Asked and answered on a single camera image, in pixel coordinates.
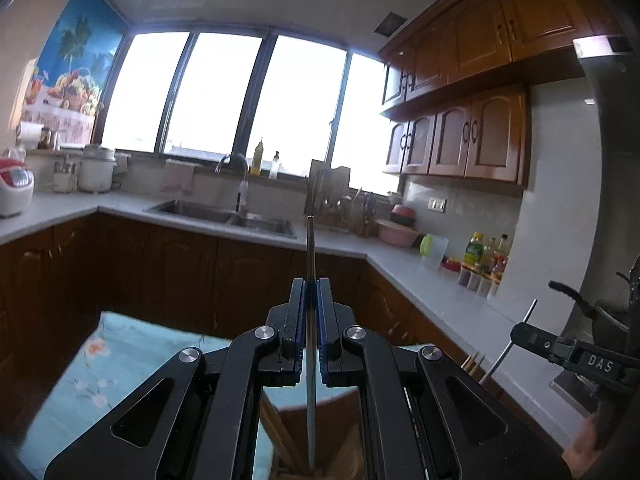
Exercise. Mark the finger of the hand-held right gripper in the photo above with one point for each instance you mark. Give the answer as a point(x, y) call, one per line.
point(542, 344)

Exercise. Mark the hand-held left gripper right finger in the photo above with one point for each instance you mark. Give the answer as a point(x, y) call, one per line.
point(322, 320)

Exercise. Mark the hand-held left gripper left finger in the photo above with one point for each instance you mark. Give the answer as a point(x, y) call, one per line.
point(299, 320)

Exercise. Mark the metal chopstick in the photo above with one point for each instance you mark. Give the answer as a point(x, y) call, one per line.
point(500, 355)
point(310, 250)

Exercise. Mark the wooden utensil holder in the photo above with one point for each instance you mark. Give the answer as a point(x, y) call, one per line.
point(335, 435)

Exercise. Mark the person's right hand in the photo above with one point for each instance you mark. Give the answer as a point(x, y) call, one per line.
point(582, 442)

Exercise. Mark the black wok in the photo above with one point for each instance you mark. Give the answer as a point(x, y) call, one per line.
point(610, 320)

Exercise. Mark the spice jar set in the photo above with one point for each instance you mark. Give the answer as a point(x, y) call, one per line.
point(477, 282)

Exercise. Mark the dish rack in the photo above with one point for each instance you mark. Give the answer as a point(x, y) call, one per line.
point(330, 219)

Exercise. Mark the grey kitchen countertop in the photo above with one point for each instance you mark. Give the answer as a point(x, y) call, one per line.
point(450, 300)

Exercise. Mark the pink basin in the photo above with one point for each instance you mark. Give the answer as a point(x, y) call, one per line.
point(395, 234)

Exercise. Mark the green label oil bottle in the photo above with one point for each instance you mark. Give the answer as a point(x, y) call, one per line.
point(472, 252)

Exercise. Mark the small red container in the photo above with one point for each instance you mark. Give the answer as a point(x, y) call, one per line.
point(451, 265)

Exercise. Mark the red and pink bowl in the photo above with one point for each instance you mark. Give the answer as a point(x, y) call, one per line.
point(402, 215)

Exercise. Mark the clear measuring cup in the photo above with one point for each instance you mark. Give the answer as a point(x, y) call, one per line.
point(441, 252)

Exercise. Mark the chrome faucet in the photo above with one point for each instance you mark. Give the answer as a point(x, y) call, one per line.
point(243, 192)

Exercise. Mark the clear soap bottle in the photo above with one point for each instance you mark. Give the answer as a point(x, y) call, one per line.
point(274, 167)

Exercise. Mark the steel kitchen sink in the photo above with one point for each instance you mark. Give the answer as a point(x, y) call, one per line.
point(190, 210)

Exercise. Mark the wooden lower cabinets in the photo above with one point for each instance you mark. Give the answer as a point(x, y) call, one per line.
point(150, 270)

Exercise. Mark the wooden cabinets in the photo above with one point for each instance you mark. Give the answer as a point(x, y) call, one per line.
point(475, 135)
point(150, 270)

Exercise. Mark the yellow oil bottle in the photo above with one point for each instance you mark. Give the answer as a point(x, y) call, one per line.
point(256, 160)

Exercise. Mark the pink towel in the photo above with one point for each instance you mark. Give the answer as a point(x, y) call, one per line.
point(176, 177)

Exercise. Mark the wooden upper cabinets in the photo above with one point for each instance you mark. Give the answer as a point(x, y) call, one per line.
point(475, 135)

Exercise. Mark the range hood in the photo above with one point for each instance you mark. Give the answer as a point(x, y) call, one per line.
point(615, 135)

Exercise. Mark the teal floral tablecloth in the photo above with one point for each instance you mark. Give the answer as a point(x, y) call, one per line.
point(75, 385)

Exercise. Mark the kitchen window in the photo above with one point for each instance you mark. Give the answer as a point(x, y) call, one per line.
point(215, 100)

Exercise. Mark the white electric pot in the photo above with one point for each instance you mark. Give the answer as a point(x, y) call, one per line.
point(95, 172)

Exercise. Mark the glass jars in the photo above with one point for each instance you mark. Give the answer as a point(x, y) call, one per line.
point(64, 180)

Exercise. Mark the ceiling vent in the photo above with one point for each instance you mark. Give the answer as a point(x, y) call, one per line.
point(390, 24)

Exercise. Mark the red and white rice cooker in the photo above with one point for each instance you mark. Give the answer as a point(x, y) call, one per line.
point(15, 185)

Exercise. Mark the paper towel roll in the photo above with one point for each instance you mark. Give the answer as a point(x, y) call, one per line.
point(29, 134)

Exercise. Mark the wall socket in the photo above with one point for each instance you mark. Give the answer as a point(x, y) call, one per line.
point(437, 204)

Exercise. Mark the fruit wall poster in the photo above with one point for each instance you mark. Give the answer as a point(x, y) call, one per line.
point(70, 60)

